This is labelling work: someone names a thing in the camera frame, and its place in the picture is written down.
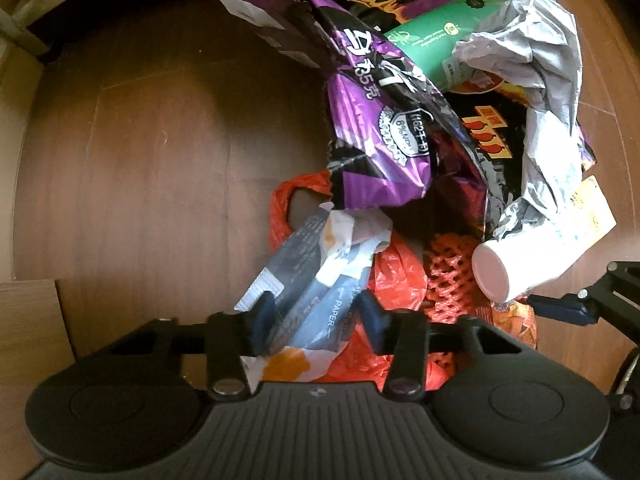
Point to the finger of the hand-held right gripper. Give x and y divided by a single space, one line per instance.
560 309

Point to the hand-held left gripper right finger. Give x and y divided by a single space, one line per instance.
372 317

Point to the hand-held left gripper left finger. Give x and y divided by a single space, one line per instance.
262 317

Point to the grey paper wrapper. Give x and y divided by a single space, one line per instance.
320 305

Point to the purple snack bag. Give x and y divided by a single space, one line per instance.
370 125

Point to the green cylinder can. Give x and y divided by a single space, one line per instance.
425 40

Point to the orange snack packet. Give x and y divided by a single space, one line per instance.
515 320

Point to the red plastic bag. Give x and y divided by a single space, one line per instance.
395 275

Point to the white plastic bottle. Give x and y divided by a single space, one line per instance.
492 270

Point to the orange foam fruit net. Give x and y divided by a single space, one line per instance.
450 280

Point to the yellow packet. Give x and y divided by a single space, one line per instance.
597 210

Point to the black chili snack bag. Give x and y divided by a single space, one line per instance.
495 135

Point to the crumpled grey plastic bag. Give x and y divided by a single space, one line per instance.
545 50

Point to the beige furniture panel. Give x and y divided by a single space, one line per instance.
15 160

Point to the metal frame chair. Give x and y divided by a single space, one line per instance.
25 25

